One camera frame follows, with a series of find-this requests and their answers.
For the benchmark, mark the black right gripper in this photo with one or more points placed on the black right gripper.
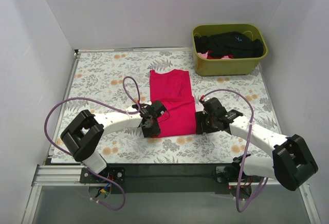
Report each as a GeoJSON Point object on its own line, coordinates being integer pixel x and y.
{"type": "Point", "coordinates": [202, 125]}

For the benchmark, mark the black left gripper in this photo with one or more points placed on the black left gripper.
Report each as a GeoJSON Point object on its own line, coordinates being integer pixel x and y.
{"type": "Point", "coordinates": [151, 130]}

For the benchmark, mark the magenta t shirt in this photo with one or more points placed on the magenta t shirt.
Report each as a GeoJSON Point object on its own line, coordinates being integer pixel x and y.
{"type": "Point", "coordinates": [173, 90]}

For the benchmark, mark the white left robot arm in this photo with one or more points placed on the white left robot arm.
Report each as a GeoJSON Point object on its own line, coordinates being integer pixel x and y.
{"type": "Point", "coordinates": [83, 134]}

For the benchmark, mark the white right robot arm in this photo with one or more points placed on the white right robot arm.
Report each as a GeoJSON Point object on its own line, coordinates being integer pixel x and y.
{"type": "Point", "coordinates": [289, 160]}

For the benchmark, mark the floral patterned table mat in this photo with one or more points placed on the floral patterned table mat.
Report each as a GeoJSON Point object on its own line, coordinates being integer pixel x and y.
{"type": "Point", "coordinates": [103, 80]}

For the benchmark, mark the green plastic laundry basket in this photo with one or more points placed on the green plastic laundry basket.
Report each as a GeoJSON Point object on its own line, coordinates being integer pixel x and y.
{"type": "Point", "coordinates": [225, 67]}

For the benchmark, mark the pink garment in basket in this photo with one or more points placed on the pink garment in basket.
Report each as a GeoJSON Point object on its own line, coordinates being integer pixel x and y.
{"type": "Point", "coordinates": [207, 56]}

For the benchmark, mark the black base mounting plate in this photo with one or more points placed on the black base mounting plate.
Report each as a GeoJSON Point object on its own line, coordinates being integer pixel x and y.
{"type": "Point", "coordinates": [171, 178]}

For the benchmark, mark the black t shirt in basket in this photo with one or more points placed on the black t shirt in basket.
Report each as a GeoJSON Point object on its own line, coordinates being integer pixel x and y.
{"type": "Point", "coordinates": [231, 43]}

